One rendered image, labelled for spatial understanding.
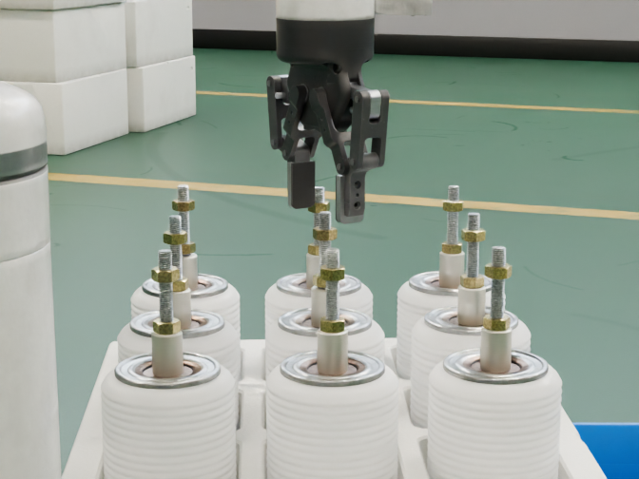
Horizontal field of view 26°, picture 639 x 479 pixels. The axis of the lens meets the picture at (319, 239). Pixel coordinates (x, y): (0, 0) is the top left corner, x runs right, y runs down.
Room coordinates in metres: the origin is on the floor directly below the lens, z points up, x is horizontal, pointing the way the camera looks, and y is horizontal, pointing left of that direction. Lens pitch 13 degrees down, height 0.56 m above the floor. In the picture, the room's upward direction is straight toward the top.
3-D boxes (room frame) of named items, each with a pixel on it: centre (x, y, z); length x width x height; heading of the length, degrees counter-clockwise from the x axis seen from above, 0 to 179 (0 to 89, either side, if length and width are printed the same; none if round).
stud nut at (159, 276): (0.95, 0.11, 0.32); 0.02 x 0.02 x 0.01; 33
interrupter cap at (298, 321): (1.07, 0.00, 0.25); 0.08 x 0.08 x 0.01
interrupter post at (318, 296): (1.07, 0.00, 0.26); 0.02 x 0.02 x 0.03
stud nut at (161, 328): (0.95, 0.11, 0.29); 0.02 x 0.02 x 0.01; 33
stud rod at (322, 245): (1.07, 0.00, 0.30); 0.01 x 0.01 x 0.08
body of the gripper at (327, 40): (1.07, 0.00, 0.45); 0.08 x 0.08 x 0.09
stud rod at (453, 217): (1.19, -0.12, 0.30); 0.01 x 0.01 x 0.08
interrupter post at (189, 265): (1.18, 0.12, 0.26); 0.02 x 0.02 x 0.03
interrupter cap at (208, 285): (1.18, 0.12, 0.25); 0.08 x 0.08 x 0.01
